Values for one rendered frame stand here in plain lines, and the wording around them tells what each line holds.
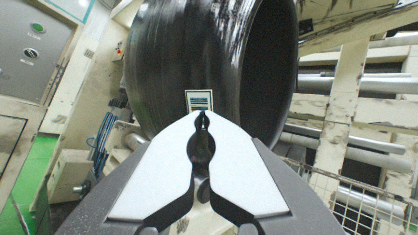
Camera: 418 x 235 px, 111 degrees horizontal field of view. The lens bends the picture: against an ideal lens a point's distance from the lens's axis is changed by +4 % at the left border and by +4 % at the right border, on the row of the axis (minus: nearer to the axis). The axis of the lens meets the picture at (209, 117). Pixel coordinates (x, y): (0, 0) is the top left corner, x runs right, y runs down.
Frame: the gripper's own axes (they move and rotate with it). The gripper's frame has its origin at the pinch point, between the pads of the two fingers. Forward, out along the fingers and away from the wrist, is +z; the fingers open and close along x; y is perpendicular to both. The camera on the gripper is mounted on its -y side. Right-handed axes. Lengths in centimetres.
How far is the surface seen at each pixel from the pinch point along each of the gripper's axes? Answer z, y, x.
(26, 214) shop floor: 44, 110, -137
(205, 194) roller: 3.9, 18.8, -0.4
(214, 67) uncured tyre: 10.5, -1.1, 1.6
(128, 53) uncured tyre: 22.4, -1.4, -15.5
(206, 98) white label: 7.9, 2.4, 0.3
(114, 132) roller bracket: 25.0, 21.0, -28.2
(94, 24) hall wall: 869, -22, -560
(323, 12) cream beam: 65, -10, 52
